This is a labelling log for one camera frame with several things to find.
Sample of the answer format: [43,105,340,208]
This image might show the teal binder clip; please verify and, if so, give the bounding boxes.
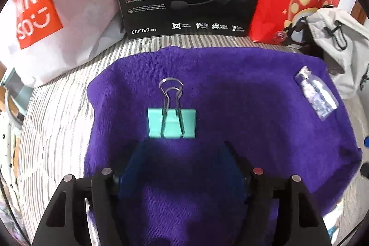
[147,77,196,139]

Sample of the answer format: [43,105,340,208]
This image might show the white Miniso plastic bag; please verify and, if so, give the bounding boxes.
[1,0,125,88]

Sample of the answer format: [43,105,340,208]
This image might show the white blue bottle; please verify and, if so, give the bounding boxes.
[323,199,344,245]

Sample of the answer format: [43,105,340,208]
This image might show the blue lid vaseline jar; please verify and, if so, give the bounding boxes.
[364,136,369,148]

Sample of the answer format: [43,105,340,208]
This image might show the clear pill bottle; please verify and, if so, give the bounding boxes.
[295,66,339,121]

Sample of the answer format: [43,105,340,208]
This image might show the grey Nike waist bag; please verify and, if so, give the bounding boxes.
[285,6,368,99]

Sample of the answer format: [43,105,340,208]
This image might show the purple towel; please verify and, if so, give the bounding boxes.
[84,47,362,245]

